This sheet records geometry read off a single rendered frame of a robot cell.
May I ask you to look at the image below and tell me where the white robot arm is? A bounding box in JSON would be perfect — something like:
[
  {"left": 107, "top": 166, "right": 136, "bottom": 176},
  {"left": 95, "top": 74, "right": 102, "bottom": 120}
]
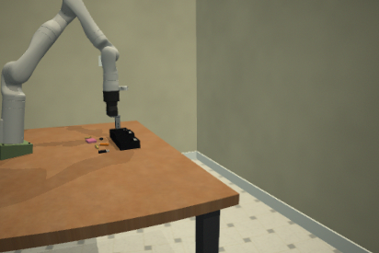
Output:
[{"left": 0, "top": 0, "right": 120, "bottom": 144}]

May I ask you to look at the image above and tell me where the black rack of bins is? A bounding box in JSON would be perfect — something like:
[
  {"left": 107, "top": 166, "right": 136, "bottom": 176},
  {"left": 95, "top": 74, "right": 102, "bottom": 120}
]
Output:
[{"left": 109, "top": 128, "right": 141, "bottom": 151}]

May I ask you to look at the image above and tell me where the pink sticky note pad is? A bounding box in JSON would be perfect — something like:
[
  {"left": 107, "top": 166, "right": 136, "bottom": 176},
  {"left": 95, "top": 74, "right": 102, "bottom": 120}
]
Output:
[{"left": 86, "top": 138, "right": 97, "bottom": 144}]

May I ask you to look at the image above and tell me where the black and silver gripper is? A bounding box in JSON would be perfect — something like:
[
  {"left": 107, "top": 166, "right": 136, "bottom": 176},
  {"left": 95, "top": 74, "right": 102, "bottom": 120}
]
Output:
[{"left": 102, "top": 80, "right": 129, "bottom": 129}]

